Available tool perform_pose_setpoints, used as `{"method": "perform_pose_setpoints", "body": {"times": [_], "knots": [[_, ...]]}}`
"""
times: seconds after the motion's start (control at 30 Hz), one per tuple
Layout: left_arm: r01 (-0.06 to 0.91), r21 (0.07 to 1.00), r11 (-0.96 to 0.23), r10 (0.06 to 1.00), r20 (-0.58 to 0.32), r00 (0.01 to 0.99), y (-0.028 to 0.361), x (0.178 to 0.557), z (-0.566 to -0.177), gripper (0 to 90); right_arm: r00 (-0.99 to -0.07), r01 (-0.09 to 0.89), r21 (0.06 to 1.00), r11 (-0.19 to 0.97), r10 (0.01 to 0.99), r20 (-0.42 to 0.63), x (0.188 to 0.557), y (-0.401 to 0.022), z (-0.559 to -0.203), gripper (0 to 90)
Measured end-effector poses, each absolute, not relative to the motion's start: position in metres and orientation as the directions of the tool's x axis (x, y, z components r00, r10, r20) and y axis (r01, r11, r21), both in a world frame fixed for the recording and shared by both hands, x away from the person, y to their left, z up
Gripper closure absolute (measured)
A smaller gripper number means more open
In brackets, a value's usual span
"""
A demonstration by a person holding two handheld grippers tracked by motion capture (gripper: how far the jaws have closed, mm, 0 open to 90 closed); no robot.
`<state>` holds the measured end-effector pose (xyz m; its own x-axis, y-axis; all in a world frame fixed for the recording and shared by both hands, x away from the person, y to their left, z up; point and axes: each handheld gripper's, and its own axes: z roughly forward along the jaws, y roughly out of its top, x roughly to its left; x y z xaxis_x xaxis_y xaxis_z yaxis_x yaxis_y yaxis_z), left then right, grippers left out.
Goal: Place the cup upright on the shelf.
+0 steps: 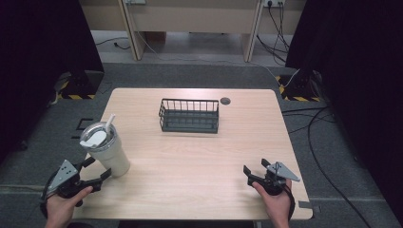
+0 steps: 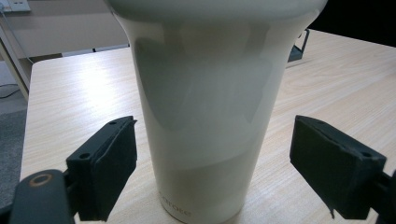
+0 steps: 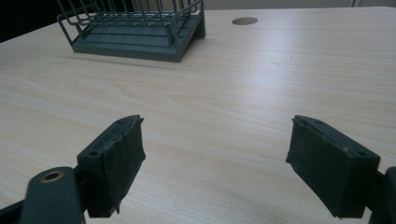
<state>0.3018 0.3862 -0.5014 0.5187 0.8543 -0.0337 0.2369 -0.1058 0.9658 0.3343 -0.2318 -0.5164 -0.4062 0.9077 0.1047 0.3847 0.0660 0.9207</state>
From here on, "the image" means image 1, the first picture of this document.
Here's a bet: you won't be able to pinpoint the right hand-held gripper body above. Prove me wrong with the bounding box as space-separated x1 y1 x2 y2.
253 161 301 195

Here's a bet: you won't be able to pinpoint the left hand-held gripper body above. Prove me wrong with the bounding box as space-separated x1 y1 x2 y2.
47 160 103 200

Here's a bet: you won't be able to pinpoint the cream tumbler cup with lid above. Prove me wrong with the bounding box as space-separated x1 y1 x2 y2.
79 122 131 178

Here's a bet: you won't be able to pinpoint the person's right hand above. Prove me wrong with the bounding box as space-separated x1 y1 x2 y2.
252 180 293 228

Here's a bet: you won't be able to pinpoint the person's left hand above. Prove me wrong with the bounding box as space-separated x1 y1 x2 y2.
45 185 94 228

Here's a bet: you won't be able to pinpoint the white straw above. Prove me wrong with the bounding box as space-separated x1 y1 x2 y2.
105 113 116 134

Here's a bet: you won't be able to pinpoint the stand base with hazard tape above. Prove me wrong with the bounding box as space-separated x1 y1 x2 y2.
54 69 106 101
276 73 321 103

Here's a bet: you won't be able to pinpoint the black curtain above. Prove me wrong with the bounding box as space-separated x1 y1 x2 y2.
284 0 403 219
0 0 106 162

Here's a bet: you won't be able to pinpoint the beige desk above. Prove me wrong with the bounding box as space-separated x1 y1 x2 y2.
79 0 307 63

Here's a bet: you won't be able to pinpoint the long black floor cables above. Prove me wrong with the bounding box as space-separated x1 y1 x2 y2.
280 106 373 228

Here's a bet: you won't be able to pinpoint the black wire basket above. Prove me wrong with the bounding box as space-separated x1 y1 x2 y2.
158 98 221 134

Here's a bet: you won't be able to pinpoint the black floor cable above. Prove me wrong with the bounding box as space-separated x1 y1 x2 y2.
94 36 131 51

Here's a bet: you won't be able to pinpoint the bundle of black cables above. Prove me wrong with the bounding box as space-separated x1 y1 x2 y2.
256 2 292 67

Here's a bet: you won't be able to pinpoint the white wall socket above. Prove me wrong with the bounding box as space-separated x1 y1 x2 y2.
261 0 287 9

